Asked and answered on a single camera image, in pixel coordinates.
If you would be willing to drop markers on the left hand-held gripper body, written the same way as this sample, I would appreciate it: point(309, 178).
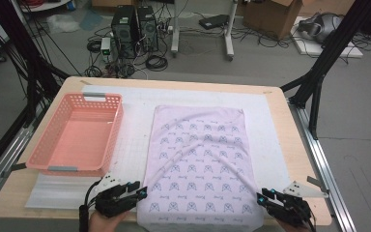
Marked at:
point(109, 203)

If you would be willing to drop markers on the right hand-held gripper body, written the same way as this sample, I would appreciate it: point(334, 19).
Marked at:
point(293, 208)

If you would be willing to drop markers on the pink plastic basket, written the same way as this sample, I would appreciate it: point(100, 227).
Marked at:
point(77, 141)

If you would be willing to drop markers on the lilac printed towel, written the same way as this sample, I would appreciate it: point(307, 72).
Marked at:
point(199, 154)

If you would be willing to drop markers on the person's right hand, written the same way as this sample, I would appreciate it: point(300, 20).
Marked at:
point(290, 228)

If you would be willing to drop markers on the person's left hand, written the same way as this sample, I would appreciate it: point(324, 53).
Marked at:
point(104, 224)

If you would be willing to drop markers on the grey translucent sheet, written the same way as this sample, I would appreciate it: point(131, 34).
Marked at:
point(54, 193)

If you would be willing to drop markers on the white grid mat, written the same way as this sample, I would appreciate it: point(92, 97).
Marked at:
point(132, 129)

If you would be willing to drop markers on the wooden table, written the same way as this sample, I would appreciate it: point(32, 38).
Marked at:
point(278, 106)

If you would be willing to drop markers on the white box with green light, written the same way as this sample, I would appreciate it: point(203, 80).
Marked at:
point(105, 48)

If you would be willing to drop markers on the black computer tower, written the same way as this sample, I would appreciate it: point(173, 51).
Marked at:
point(148, 29)
point(124, 32)

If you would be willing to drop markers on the white flat board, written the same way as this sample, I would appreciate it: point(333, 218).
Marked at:
point(335, 50)

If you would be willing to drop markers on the white stand leg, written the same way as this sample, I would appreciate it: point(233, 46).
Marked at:
point(229, 38)
point(175, 32)

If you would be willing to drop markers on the grey rounded device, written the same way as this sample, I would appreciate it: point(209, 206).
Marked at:
point(322, 27)

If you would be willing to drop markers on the brown cardboard box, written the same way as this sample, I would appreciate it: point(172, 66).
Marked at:
point(270, 17)

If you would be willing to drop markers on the clear plastic bag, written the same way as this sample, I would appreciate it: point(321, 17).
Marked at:
point(62, 23)

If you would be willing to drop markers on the black flat device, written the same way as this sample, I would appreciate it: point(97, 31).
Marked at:
point(214, 21)

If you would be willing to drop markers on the grey metal bracket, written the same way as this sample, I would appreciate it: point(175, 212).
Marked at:
point(17, 167)
point(315, 181)

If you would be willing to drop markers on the aluminium rail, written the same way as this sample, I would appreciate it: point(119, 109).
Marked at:
point(9, 151)
point(336, 206)

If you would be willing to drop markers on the black metal frame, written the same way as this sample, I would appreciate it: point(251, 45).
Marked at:
point(330, 54)
point(35, 71)

